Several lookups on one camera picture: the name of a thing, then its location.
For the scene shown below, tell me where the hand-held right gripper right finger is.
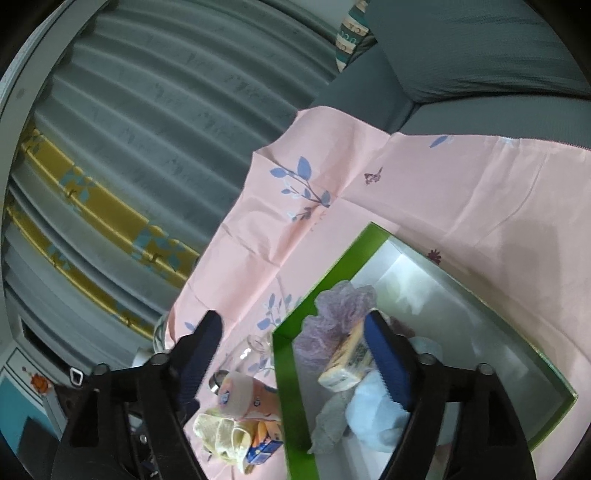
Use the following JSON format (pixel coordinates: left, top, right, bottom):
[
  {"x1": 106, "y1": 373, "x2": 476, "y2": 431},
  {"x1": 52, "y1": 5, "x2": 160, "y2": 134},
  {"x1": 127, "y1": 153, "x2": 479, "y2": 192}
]
[{"x1": 364, "y1": 310, "x2": 539, "y2": 480}]

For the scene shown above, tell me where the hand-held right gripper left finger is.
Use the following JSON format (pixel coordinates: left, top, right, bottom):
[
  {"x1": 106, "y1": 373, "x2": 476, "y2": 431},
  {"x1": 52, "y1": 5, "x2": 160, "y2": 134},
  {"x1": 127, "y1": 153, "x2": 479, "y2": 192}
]
[{"x1": 51, "y1": 310, "x2": 225, "y2": 480}]

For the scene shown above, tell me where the cream printed packet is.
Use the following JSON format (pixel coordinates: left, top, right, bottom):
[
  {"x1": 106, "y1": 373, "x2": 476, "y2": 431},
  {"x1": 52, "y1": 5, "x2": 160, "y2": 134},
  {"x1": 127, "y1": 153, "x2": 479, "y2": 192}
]
[{"x1": 318, "y1": 320, "x2": 377, "y2": 393}]

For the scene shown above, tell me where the light blue plush toy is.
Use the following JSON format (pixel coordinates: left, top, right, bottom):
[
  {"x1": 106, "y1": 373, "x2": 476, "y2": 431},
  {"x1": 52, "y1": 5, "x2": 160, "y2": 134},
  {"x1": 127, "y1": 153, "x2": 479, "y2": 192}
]
[{"x1": 345, "y1": 335, "x2": 444, "y2": 453}]

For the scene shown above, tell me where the fluffy purple cloth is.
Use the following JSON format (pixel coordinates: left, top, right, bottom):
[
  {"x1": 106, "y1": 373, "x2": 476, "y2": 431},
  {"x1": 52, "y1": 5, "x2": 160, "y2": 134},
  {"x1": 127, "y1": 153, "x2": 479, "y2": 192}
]
[{"x1": 294, "y1": 282, "x2": 378, "y2": 370}]

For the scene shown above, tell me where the grey cloth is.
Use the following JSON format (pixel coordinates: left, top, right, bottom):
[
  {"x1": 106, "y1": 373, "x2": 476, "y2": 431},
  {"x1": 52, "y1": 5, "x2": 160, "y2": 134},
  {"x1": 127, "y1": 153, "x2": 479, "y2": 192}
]
[{"x1": 307, "y1": 385, "x2": 365, "y2": 455}]

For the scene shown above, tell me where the yellow towel with white trim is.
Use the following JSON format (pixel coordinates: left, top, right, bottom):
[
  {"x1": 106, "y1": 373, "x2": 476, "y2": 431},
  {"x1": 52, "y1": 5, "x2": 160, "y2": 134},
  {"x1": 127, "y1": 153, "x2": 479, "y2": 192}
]
[{"x1": 193, "y1": 411, "x2": 257, "y2": 476}]

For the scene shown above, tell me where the green box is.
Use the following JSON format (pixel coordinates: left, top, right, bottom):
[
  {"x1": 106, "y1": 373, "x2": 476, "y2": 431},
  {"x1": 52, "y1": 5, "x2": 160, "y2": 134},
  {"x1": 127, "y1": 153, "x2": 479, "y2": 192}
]
[{"x1": 271, "y1": 222, "x2": 579, "y2": 480}]

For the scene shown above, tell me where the blue floral tissue packet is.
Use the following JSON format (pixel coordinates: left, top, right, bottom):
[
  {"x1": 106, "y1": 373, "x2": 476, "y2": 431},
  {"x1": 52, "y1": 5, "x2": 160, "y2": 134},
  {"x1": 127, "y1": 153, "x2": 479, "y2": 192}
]
[{"x1": 245, "y1": 415, "x2": 284, "y2": 467}]

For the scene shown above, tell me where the clear glass bottle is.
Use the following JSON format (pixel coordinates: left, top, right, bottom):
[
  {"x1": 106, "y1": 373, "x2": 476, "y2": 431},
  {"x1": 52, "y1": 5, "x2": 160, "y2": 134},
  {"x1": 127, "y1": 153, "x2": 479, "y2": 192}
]
[{"x1": 209, "y1": 335, "x2": 278, "y2": 395}]

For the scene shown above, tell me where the pink gum jar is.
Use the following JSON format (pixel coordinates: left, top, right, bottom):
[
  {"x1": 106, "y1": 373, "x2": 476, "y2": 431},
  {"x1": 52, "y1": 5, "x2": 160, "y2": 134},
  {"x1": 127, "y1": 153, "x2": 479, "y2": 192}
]
[{"x1": 219, "y1": 369, "x2": 282, "y2": 423}]

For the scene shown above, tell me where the white cabinet with flower sticker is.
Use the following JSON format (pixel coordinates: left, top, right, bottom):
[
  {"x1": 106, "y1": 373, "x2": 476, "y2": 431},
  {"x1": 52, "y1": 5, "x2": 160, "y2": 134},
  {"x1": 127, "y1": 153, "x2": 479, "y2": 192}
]
[{"x1": 0, "y1": 346, "x2": 61, "y2": 439}]

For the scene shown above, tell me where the grey curtain with yellow bands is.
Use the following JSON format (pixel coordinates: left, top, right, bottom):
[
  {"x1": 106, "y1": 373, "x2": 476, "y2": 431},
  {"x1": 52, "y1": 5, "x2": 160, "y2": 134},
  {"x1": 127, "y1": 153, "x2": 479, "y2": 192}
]
[{"x1": 0, "y1": 0, "x2": 370, "y2": 342}]

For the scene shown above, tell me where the grey sofa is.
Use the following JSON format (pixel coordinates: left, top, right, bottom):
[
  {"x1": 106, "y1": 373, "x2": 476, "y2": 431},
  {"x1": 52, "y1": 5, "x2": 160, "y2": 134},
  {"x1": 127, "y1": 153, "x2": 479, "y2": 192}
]
[{"x1": 314, "y1": 0, "x2": 591, "y2": 153}]

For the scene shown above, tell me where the patterned cushion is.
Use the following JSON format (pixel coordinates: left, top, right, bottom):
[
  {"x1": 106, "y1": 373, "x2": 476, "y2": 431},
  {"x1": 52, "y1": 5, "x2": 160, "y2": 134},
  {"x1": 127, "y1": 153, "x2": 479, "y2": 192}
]
[{"x1": 335, "y1": 0, "x2": 377, "y2": 72}]

